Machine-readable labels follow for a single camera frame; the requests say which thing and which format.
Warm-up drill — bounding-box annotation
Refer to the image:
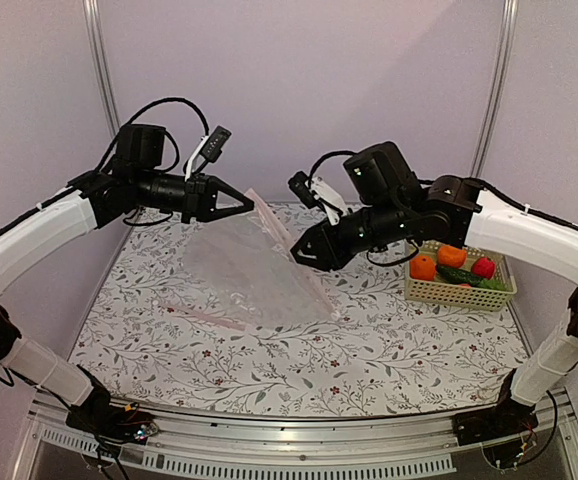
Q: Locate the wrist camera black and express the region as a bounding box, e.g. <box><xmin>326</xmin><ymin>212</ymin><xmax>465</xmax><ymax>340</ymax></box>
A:
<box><xmin>288</xmin><ymin>171</ymin><xmax>348</xmax><ymax>226</ymax></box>
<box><xmin>183</xmin><ymin>126</ymin><xmax>232</xmax><ymax>180</ymax></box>

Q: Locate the beige perforated plastic basket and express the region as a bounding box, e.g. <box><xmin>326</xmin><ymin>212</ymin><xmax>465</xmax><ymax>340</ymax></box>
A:
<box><xmin>405</xmin><ymin>241</ymin><xmax>517</xmax><ymax>312</ymax></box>

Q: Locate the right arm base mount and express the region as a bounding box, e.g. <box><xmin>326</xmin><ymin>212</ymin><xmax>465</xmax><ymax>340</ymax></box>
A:
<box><xmin>452</xmin><ymin>370</ymin><xmax>538</xmax><ymax>446</ymax></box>

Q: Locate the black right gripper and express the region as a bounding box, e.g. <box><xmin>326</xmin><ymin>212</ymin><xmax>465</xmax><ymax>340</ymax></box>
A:
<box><xmin>286</xmin><ymin>198</ymin><xmax>409</xmax><ymax>272</ymax></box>

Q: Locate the floral pattern table mat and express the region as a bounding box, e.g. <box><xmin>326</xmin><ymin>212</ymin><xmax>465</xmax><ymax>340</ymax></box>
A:
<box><xmin>70</xmin><ymin>215</ymin><xmax>527</xmax><ymax>417</ymax></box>

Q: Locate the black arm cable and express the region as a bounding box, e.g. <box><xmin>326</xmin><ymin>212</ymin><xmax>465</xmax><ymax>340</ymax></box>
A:
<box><xmin>308</xmin><ymin>149</ymin><xmax>360</xmax><ymax>176</ymax></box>
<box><xmin>96</xmin><ymin>96</ymin><xmax>210</xmax><ymax>171</ymax></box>

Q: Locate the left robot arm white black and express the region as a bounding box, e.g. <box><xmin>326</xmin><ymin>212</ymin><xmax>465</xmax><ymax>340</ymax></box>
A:
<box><xmin>0</xmin><ymin>124</ymin><xmax>254</xmax><ymax>434</ymax></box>

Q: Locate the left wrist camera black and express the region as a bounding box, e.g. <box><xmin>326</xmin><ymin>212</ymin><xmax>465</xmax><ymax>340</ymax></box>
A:
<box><xmin>183</xmin><ymin>126</ymin><xmax>232</xmax><ymax>180</ymax></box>

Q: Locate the right aluminium frame post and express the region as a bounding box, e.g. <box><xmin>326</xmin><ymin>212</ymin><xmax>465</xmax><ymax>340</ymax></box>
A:
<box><xmin>470</xmin><ymin>0</ymin><xmax>519</xmax><ymax>178</ymax></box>

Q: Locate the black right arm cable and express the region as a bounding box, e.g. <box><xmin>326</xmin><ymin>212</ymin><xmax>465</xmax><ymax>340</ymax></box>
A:
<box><xmin>308</xmin><ymin>149</ymin><xmax>360</xmax><ymax>176</ymax></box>

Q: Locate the green leafy vegetable toy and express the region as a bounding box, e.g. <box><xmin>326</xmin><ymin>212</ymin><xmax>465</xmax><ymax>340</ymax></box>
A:
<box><xmin>480</xmin><ymin>278</ymin><xmax>509</xmax><ymax>291</ymax></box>

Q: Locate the orange tangerine rear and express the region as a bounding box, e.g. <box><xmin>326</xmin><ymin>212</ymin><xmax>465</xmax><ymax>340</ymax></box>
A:
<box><xmin>436</xmin><ymin>245</ymin><xmax>467</xmax><ymax>269</ymax></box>

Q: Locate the orange tangerine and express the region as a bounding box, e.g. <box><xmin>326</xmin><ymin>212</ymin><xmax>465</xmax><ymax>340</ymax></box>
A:
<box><xmin>436</xmin><ymin>245</ymin><xmax>467</xmax><ymax>269</ymax></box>
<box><xmin>408</xmin><ymin>254</ymin><xmax>436</xmax><ymax>281</ymax></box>

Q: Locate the clear zip top bag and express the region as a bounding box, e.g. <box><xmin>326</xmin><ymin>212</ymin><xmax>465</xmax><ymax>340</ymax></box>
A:
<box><xmin>171</xmin><ymin>189</ymin><xmax>340</xmax><ymax>331</ymax></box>

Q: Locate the aluminium frame post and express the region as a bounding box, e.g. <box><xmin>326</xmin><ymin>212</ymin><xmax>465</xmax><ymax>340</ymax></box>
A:
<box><xmin>82</xmin><ymin>0</ymin><xmax>120</xmax><ymax>136</ymax></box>
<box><xmin>470</xmin><ymin>0</ymin><xmax>519</xmax><ymax>178</ymax></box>

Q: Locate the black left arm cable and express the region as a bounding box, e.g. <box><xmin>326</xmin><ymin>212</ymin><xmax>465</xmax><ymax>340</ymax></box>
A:
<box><xmin>96</xmin><ymin>96</ymin><xmax>210</xmax><ymax>171</ymax></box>

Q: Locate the red strawberry toy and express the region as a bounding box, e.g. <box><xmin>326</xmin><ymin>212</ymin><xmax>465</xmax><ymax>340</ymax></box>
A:
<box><xmin>470</xmin><ymin>257</ymin><xmax>496</xmax><ymax>280</ymax></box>

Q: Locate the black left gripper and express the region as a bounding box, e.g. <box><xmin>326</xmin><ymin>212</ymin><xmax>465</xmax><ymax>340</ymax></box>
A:
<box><xmin>134</xmin><ymin>169</ymin><xmax>255</xmax><ymax>224</ymax></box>

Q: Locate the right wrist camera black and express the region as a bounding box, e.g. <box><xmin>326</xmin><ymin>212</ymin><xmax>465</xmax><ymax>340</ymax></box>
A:
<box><xmin>288</xmin><ymin>171</ymin><xmax>348</xmax><ymax>226</ymax></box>

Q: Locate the front aluminium rail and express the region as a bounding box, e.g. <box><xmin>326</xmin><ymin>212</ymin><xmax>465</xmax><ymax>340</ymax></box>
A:
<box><xmin>12</xmin><ymin>389</ymin><xmax>578</xmax><ymax>479</ymax></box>

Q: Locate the green cucumber toy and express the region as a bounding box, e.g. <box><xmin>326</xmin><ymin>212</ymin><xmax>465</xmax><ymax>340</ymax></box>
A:
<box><xmin>436</xmin><ymin>265</ymin><xmax>486</xmax><ymax>288</ymax></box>

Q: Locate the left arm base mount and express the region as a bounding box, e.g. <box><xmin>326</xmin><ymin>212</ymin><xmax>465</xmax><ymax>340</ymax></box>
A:
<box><xmin>66</xmin><ymin>367</ymin><xmax>159</xmax><ymax>445</ymax></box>

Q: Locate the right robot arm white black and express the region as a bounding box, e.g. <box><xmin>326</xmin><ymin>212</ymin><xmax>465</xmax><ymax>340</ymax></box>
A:
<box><xmin>288</xmin><ymin>141</ymin><xmax>578</xmax><ymax>436</ymax></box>

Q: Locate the orange tangerine front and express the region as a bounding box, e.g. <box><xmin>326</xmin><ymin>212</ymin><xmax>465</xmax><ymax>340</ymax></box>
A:
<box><xmin>408</xmin><ymin>254</ymin><xmax>436</xmax><ymax>281</ymax></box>

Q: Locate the left aluminium frame post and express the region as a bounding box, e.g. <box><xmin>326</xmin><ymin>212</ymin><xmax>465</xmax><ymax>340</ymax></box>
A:
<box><xmin>82</xmin><ymin>0</ymin><xmax>120</xmax><ymax>136</ymax></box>

